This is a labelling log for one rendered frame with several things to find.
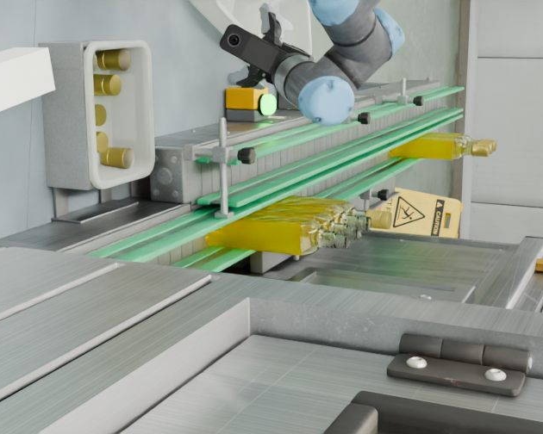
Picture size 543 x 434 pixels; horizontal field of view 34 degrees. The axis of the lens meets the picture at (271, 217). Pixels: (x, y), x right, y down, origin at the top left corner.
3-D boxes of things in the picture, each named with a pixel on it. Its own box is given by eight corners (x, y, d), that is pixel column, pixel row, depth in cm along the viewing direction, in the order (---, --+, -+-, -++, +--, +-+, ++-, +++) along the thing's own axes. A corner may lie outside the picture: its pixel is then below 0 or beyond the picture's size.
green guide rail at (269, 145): (195, 162, 151) (236, 165, 148) (195, 157, 151) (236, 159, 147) (441, 89, 306) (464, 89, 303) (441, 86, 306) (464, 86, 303)
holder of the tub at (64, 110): (49, 220, 137) (90, 225, 134) (38, 42, 131) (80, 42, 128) (111, 201, 153) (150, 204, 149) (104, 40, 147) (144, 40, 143)
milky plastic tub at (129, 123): (48, 188, 136) (95, 192, 132) (39, 41, 131) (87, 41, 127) (113, 170, 151) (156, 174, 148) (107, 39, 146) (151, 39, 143)
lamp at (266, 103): (257, 115, 186) (270, 116, 185) (257, 94, 185) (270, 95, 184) (266, 114, 190) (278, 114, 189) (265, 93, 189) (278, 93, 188)
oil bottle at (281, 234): (205, 245, 158) (315, 257, 149) (204, 215, 157) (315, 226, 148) (219, 238, 163) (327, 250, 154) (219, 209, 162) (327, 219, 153)
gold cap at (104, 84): (85, 74, 139) (109, 74, 138) (99, 72, 143) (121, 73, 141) (87, 96, 140) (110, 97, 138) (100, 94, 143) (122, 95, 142)
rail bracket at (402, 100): (372, 104, 241) (421, 106, 235) (373, 77, 239) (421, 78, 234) (377, 103, 244) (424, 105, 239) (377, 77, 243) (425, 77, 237)
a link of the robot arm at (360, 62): (396, 11, 126) (341, 65, 127) (414, 49, 136) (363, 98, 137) (361, -17, 130) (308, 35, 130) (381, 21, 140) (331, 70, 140)
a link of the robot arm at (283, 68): (275, 97, 139) (297, 50, 137) (265, 89, 143) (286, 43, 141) (313, 113, 143) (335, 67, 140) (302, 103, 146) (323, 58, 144)
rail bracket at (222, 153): (184, 215, 149) (249, 222, 144) (180, 116, 145) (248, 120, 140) (192, 212, 151) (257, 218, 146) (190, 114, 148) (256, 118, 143)
